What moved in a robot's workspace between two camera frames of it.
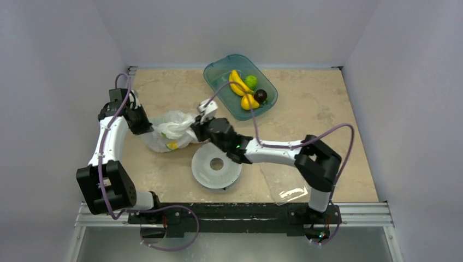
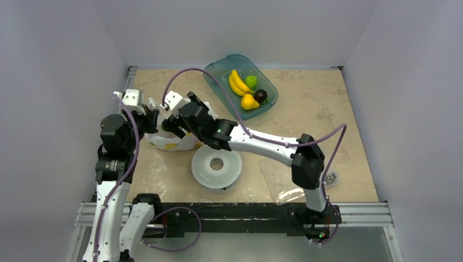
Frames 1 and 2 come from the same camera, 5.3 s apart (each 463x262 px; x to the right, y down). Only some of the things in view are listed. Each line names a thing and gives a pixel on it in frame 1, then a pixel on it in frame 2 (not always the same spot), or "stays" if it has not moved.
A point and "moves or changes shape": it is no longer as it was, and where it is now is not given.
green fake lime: x=251 y=82 stays
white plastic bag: x=172 y=130 moves or changes shape
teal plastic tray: x=216 y=73 stays
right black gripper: x=200 y=130 -> x=173 y=123
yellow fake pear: x=248 y=102 stays
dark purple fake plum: x=260 y=95 stays
